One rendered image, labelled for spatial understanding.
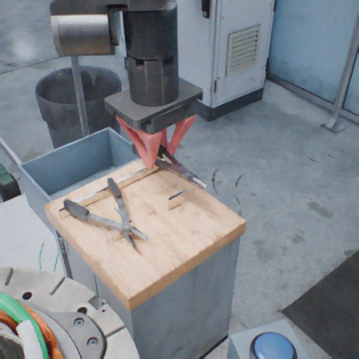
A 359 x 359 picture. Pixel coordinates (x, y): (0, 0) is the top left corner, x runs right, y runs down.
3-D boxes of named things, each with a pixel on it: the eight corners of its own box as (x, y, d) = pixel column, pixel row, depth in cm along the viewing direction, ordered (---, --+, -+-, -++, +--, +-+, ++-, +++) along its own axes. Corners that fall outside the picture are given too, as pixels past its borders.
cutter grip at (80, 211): (64, 210, 57) (62, 200, 56) (68, 206, 57) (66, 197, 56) (86, 222, 55) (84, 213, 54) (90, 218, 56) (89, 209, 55)
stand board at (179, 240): (46, 217, 61) (42, 204, 60) (153, 164, 71) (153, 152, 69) (129, 312, 49) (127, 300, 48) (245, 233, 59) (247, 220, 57)
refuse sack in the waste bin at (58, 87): (35, 143, 220) (20, 80, 198) (102, 118, 239) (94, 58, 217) (70, 182, 197) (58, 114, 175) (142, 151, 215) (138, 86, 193)
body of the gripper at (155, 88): (104, 112, 52) (95, 53, 47) (170, 85, 57) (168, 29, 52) (137, 135, 48) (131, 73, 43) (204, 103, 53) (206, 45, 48)
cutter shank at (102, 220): (85, 219, 55) (85, 215, 54) (89, 215, 55) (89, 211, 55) (128, 234, 53) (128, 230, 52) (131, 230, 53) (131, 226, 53)
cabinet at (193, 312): (75, 323, 78) (48, 218, 61) (158, 270, 87) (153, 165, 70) (141, 409, 66) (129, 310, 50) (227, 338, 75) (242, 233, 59)
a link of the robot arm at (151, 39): (177, 2, 42) (176, -15, 46) (105, 4, 42) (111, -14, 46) (178, 69, 46) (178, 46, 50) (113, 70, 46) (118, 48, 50)
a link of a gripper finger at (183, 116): (122, 160, 58) (114, 98, 52) (163, 139, 61) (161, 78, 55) (154, 186, 54) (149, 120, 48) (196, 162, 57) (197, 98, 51)
